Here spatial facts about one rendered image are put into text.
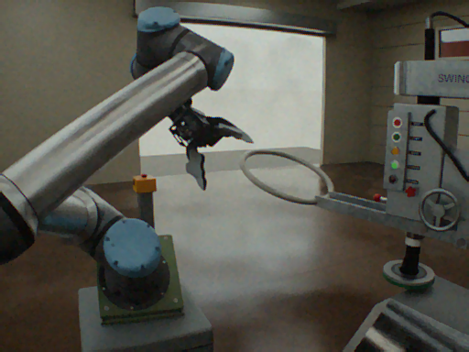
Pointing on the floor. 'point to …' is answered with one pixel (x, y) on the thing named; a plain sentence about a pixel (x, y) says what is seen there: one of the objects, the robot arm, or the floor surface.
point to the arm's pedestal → (145, 329)
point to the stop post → (145, 185)
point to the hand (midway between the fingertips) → (230, 168)
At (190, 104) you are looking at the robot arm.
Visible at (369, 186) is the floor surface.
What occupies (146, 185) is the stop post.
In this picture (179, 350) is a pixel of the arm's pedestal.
